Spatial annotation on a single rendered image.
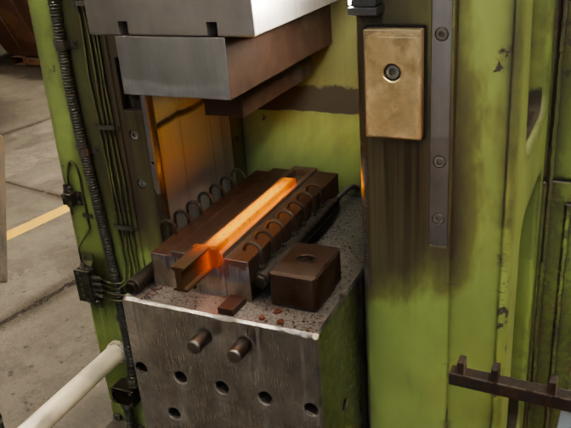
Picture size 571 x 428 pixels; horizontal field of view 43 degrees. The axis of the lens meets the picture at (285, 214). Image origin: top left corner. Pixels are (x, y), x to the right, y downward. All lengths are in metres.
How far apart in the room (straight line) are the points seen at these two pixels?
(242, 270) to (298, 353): 0.17
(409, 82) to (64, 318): 2.29
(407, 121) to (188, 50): 0.35
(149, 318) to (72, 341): 1.69
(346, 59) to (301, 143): 0.23
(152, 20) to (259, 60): 0.18
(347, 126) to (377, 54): 0.47
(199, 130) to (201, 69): 0.43
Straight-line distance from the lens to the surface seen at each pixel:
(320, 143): 1.62
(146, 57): 1.17
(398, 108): 1.14
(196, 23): 1.11
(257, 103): 1.27
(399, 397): 1.43
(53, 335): 3.07
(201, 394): 1.35
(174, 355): 1.33
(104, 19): 1.21
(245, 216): 1.34
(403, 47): 1.11
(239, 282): 1.24
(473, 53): 1.12
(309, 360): 1.18
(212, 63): 1.11
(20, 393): 2.79
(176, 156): 1.47
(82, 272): 1.62
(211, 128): 1.58
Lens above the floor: 1.56
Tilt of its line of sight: 24 degrees down
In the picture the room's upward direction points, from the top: 4 degrees counter-clockwise
